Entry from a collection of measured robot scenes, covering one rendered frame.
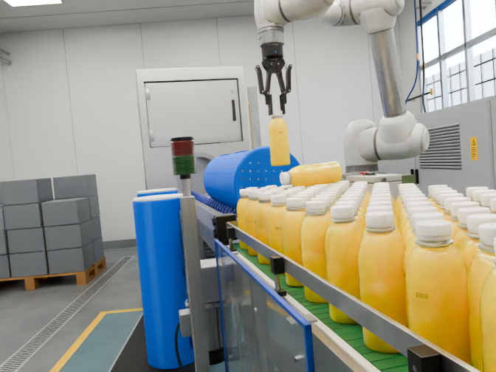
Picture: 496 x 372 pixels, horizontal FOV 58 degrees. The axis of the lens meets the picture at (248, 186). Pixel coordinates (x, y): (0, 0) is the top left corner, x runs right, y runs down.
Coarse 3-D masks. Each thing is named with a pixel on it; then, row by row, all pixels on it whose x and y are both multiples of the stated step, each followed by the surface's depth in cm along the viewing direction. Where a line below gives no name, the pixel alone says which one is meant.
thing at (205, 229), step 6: (198, 210) 307; (204, 210) 279; (198, 216) 300; (204, 216) 273; (210, 216) 253; (198, 222) 316; (204, 222) 268; (210, 222) 249; (198, 228) 346; (204, 228) 281; (210, 228) 245; (204, 234) 306; (210, 234) 260; (204, 240) 332; (210, 240) 279; (234, 240) 185; (210, 246) 304
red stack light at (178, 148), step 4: (188, 140) 119; (192, 140) 120; (172, 144) 120; (176, 144) 119; (180, 144) 119; (184, 144) 119; (188, 144) 119; (192, 144) 120; (172, 148) 120; (176, 148) 119; (180, 148) 119; (184, 148) 119; (188, 148) 119; (192, 148) 120; (172, 152) 120; (176, 152) 119; (180, 152) 119; (184, 152) 119; (188, 152) 119; (192, 152) 120; (172, 156) 122
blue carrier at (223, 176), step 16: (224, 160) 208; (240, 160) 172; (256, 160) 171; (208, 176) 235; (224, 176) 189; (240, 176) 170; (256, 176) 171; (272, 176) 173; (208, 192) 247; (224, 192) 192
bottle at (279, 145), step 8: (272, 120) 157; (280, 120) 156; (272, 128) 156; (280, 128) 156; (272, 136) 157; (280, 136) 156; (288, 136) 159; (272, 144) 157; (280, 144) 156; (288, 144) 158; (272, 152) 157; (280, 152) 156; (288, 152) 157; (272, 160) 158; (280, 160) 156; (288, 160) 157
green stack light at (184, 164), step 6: (174, 156) 120; (180, 156) 119; (186, 156) 119; (192, 156) 120; (174, 162) 120; (180, 162) 119; (186, 162) 119; (192, 162) 120; (174, 168) 120; (180, 168) 119; (186, 168) 119; (192, 168) 120; (174, 174) 120; (180, 174) 119
